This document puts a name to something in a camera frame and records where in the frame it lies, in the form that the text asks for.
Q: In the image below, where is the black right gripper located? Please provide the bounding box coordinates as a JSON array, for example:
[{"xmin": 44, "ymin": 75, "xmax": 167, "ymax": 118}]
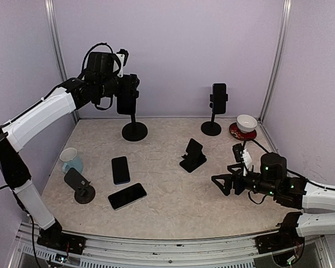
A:
[{"xmin": 212, "ymin": 163, "xmax": 279, "ymax": 197}]

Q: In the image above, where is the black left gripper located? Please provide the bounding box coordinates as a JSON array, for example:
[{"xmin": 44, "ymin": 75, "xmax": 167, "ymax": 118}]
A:
[{"xmin": 98, "ymin": 73, "xmax": 139, "ymax": 98}]

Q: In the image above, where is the black folding phone stand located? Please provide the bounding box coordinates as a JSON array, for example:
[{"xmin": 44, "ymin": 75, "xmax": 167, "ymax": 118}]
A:
[{"xmin": 179, "ymin": 138, "xmax": 207, "ymax": 173}]

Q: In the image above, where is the black round-base pole stand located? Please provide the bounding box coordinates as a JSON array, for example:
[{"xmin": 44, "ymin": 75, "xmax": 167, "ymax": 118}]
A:
[{"xmin": 201, "ymin": 94, "xmax": 222, "ymax": 136}]

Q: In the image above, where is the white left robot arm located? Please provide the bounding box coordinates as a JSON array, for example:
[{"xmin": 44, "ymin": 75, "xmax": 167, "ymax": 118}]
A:
[{"xmin": 0, "ymin": 49, "xmax": 140, "ymax": 248}]

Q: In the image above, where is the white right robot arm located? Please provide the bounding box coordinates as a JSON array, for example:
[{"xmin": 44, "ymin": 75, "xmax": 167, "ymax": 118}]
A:
[{"xmin": 211, "ymin": 152, "xmax": 335, "ymax": 252}]

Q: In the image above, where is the red round saucer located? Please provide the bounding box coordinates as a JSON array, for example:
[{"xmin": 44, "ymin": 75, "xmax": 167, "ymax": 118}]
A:
[{"xmin": 229, "ymin": 122, "xmax": 257, "ymax": 141}]

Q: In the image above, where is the white ceramic bowl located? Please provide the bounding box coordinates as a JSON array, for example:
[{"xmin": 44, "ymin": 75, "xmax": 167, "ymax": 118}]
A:
[{"xmin": 237, "ymin": 114, "xmax": 257, "ymax": 133}]

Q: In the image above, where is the black smartphone blue edge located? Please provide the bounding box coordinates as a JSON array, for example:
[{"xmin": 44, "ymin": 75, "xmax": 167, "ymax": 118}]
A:
[{"xmin": 111, "ymin": 156, "xmax": 131, "ymax": 185}]

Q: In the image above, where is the light blue mug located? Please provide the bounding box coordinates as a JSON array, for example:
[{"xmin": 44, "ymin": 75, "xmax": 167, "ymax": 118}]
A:
[{"xmin": 59, "ymin": 147, "xmax": 83, "ymax": 174}]

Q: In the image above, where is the black smartphone silver edge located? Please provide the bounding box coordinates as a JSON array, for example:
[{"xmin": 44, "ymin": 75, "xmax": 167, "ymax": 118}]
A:
[{"xmin": 108, "ymin": 183, "xmax": 147, "ymax": 210}]

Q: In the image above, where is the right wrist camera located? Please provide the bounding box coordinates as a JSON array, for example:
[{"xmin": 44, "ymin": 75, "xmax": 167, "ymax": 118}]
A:
[{"xmin": 232, "ymin": 143, "xmax": 253, "ymax": 175}]

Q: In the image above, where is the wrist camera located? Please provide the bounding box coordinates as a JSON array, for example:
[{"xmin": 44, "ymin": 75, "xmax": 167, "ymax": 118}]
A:
[
  {"xmin": 112, "ymin": 49, "xmax": 129, "ymax": 78},
  {"xmin": 232, "ymin": 143, "xmax": 253, "ymax": 175}
]

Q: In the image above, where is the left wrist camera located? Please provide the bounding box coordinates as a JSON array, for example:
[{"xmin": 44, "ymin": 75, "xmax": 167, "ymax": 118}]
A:
[{"xmin": 112, "ymin": 49, "xmax": 129, "ymax": 78}]

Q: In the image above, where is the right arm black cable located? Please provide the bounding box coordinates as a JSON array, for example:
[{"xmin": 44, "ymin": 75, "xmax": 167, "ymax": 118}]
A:
[{"xmin": 241, "ymin": 138, "xmax": 335, "ymax": 205}]

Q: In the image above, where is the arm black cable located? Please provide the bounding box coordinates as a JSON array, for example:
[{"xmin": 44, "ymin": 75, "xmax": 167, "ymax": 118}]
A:
[
  {"xmin": 0, "ymin": 42, "xmax": 115, "ymax": 193},
  {"xmin": 241, "ymin": 138, "xmax": 335, "ymax": 205}
]

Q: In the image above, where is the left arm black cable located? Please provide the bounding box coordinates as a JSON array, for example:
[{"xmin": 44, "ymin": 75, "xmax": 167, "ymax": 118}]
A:
[{"xmin": 0, "ymin": 42, "xmax": 115, "ymax": 193}]

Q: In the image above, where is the brown-base plate phone stand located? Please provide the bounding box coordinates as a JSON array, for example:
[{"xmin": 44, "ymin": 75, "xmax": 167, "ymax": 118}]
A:
[{"xmin": 64, "ymin": 167, "xmax": 95, "ymax": 204}]

